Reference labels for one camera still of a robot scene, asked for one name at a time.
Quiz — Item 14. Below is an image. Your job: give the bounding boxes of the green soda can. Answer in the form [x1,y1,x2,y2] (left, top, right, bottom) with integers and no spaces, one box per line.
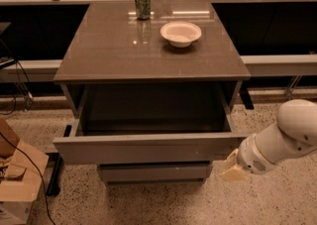
[135,0,151,20]

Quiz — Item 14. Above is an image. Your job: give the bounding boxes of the grey drawer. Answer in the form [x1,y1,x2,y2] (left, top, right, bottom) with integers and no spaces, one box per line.
[97,161,212,185]
[53,82,247,165]

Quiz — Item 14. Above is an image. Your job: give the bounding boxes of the grey cabinet with glossy top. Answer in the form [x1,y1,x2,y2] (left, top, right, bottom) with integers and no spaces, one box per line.
[54,0,250,104]

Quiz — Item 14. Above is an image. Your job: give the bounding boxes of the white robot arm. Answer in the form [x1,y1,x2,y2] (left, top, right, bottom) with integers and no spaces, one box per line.
[220,99,317,181]

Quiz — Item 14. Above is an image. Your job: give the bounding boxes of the black cabinet foot left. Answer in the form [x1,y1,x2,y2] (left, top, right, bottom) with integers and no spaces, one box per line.
[46,152,63,196]

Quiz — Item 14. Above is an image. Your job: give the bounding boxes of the grey lower drawer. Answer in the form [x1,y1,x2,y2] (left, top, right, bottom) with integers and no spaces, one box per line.
[97,161,212,185]

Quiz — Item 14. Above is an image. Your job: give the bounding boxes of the white bowl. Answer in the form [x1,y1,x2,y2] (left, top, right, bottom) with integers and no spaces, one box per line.
[160,21,202,48]

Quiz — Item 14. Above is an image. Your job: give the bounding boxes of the cardboard box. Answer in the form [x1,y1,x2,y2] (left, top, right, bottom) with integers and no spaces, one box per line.
[0,119,49,225]

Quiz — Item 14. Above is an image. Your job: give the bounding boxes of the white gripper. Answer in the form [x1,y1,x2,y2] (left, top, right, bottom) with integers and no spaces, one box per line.
[219,134,276,181]

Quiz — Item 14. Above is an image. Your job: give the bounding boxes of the black cabinet foot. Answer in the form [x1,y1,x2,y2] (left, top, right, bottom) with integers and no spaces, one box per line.
[239,82,254,110]
[46,152,63,196]

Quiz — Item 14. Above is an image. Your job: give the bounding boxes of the black cable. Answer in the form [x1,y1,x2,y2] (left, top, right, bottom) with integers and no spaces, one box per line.
[0,133,56,225]

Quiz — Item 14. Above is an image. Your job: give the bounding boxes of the grey top drawer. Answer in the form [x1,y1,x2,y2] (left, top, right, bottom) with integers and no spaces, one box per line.
[53,82,247,165]

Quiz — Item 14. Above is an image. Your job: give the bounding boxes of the black cabinet foot right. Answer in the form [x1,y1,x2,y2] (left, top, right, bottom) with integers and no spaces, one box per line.
[239,82,254,110]

